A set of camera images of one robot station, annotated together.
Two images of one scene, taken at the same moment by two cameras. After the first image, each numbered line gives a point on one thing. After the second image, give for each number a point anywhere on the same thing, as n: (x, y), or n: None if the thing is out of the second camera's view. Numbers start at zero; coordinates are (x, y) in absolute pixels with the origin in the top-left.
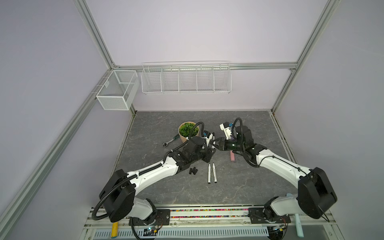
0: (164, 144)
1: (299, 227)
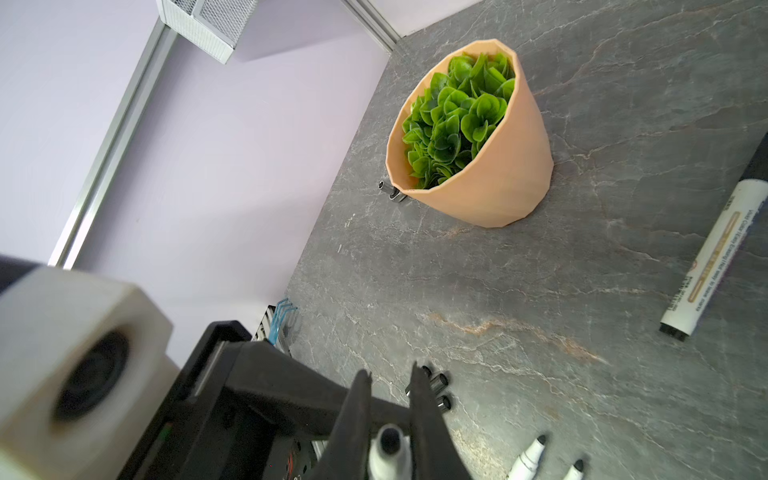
0: (394, 193)
1: None
